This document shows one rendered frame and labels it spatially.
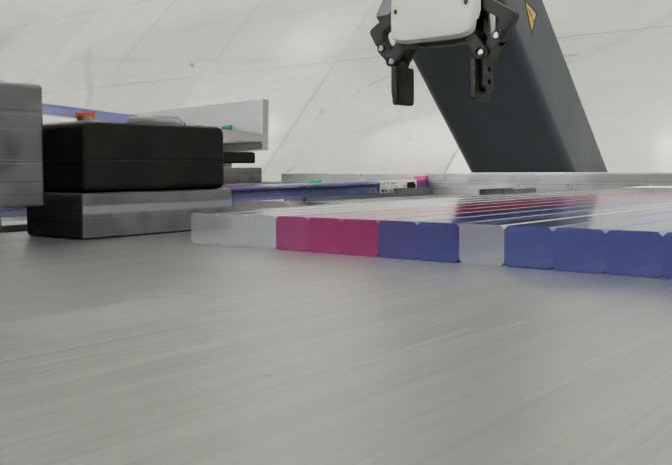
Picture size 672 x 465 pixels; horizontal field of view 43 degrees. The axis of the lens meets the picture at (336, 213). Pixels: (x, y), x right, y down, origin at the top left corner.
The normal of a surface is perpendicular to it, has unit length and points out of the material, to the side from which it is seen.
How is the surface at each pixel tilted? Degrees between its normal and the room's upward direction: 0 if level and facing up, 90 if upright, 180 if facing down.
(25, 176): 90
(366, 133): 0
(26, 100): 90
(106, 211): 90
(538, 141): 90
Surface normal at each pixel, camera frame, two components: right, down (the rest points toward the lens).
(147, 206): 0.78, 0.03
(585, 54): -0.45, -0.66
